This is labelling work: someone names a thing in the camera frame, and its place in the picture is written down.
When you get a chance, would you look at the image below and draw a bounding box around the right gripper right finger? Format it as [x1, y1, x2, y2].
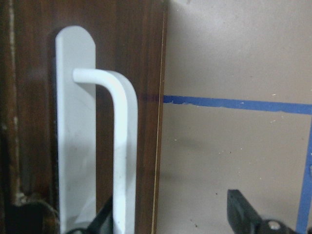
[227, 190, 296, 234]

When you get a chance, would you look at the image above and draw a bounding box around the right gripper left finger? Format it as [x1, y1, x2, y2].
[66, 196, 113, 234]

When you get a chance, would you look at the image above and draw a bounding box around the wooden drawer with white handle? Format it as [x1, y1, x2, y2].
[0, 0, 169, 234]

